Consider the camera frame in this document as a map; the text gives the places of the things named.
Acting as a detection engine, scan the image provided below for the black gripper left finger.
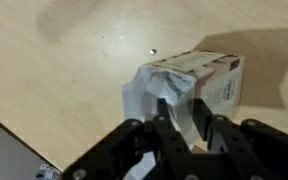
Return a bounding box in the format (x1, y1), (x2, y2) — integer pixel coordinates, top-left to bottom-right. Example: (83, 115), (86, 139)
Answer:
(157, 98), (169, 118)

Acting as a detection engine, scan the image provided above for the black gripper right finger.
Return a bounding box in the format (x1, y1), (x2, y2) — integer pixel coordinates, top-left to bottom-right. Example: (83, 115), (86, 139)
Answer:
(192, 98), (213, 140)

